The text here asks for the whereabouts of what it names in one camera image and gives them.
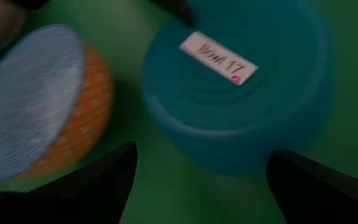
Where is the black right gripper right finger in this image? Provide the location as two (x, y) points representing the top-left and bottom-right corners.
(265, 149), (358, 224)

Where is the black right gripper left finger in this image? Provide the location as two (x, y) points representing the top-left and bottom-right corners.
(0, 141), (139, 224)

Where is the white paper label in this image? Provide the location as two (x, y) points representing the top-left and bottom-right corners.
(178, 30), (260, 86)

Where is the teal plastic bowl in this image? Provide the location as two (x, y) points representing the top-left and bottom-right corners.
(140, 0), (338, 177)

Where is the yellow patterned ceramic bowl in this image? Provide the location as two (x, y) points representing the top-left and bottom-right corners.
(0, 24), (115, 180)

